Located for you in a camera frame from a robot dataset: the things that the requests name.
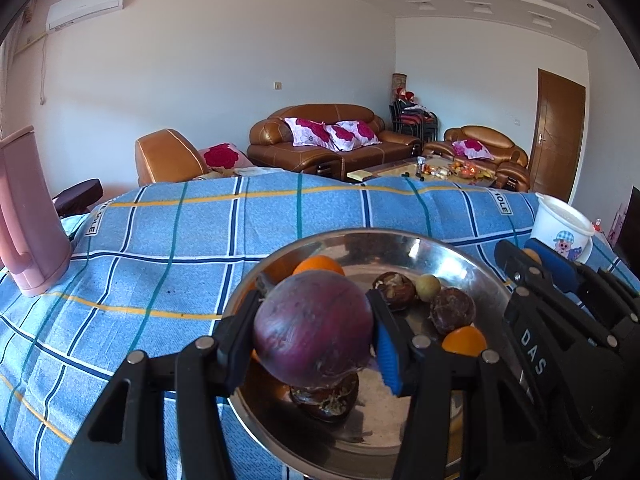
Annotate white air conditioner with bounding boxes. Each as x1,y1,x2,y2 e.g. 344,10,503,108
45,0,124,32

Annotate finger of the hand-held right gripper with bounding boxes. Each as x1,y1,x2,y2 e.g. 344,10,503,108
495,240,566,306
525,238,640,333

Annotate purple onion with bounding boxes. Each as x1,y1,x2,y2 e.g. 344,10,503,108
252,270,375,388

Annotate light brown leather armchair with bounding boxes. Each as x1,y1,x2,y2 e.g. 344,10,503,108
135,129,211,187

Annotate pink plastic kettle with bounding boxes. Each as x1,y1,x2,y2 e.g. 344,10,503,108
0,126,72,297

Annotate white red floral pillow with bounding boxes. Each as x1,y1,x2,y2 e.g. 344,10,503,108
350,120,382,145
284,117,331,148
325,121,363,152
451,140,495,160

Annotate pile of snacks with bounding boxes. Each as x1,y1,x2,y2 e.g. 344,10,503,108
425,160,493,181

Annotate large orange mandarin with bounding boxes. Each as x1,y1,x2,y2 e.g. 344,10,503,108
292,255,346,277

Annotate brown leather sofa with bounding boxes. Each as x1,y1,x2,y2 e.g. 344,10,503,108
247,104,423,173

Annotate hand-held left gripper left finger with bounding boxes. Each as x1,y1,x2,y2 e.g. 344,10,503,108
55,299,264,480

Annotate black television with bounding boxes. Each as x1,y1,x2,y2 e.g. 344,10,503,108
614,200,640,266

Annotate dark brown leather armchair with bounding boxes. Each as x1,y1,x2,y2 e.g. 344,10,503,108
424,126,530,193

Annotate blue plaid cloth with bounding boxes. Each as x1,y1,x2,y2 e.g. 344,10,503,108
0,172,640,480

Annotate small beige longan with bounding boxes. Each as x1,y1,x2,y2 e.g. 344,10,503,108
415,274,442,303

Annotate white cartoon print mug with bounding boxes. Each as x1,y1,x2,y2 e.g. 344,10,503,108
530,192,597,264

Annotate stacked dark chairs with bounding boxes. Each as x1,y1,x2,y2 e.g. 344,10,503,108
389,102,440,143

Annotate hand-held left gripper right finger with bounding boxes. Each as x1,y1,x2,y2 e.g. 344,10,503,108
366,290,566,480

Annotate small oval orange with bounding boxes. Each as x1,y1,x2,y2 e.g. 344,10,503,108
441,326,488,358

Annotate brown wooden door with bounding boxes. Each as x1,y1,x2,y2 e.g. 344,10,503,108
529,68,587,203

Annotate pink red floral pillow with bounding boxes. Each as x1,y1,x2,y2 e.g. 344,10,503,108
198,143,256,170

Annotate round steel bowl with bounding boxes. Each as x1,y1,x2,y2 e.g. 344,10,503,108
222,229,512,480

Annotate dark wooden chair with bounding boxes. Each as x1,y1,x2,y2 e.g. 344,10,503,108
52,178,104,218

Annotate wooden coffee table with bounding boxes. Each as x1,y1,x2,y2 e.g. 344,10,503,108
347,157,501,186

